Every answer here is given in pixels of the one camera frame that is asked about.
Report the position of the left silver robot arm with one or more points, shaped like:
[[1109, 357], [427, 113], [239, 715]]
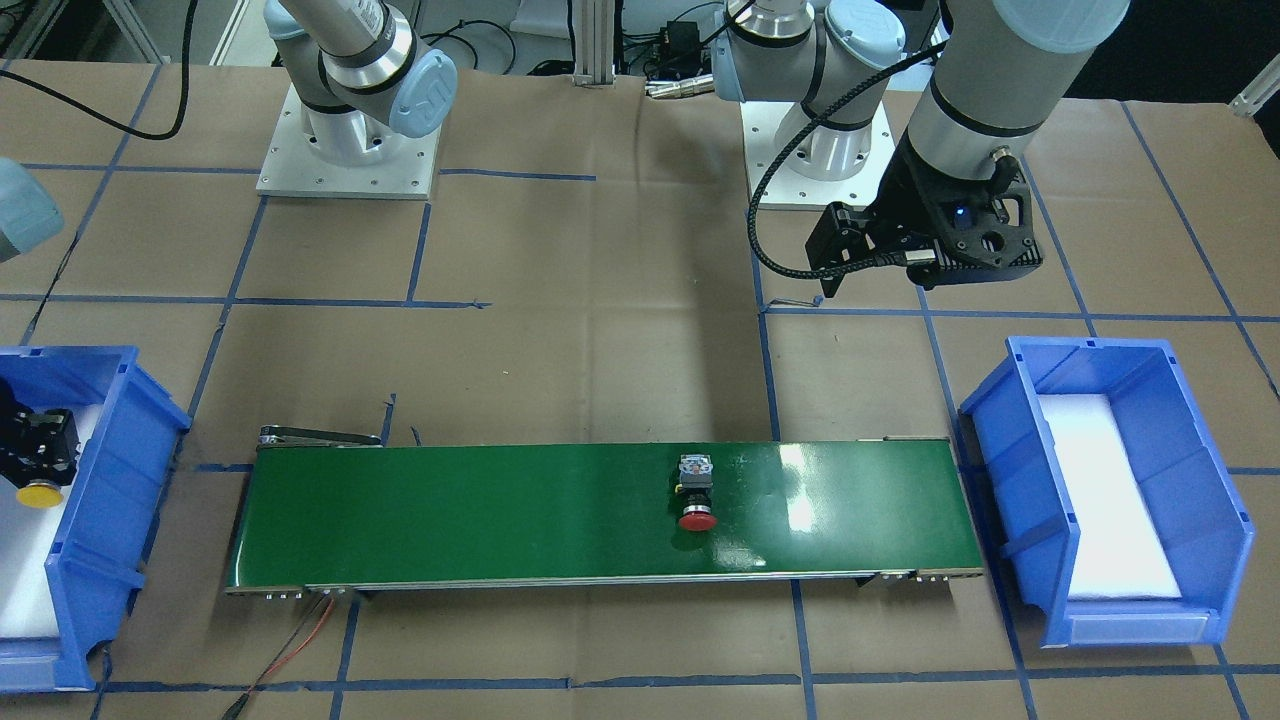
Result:
[[1002, 69]]

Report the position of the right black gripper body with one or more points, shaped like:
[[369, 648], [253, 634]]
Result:
[[36, 436]]

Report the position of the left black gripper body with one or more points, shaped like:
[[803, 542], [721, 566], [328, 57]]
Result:
[[912, 196]]

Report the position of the yellow mushroom push button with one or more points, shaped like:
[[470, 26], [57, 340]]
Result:
[[41, 495]]

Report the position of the blue bin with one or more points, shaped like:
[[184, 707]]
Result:
[[128, 426], [1199, 517]]

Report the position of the aluminium frame post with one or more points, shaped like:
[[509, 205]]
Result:
[[593, 36]]

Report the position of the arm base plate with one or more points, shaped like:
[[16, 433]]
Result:
[[830, 165], [314, 155]]

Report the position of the red mushroom push button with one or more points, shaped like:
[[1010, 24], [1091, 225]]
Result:
[[693, 487]]

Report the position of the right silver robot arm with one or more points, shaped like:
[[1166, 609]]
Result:
[[341, 56]]

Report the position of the white foam pad bin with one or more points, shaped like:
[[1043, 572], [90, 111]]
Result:
[[1119, 556], [27, 534]]

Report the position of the green conveyor belt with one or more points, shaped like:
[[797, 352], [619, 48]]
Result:
[[518, 516]]

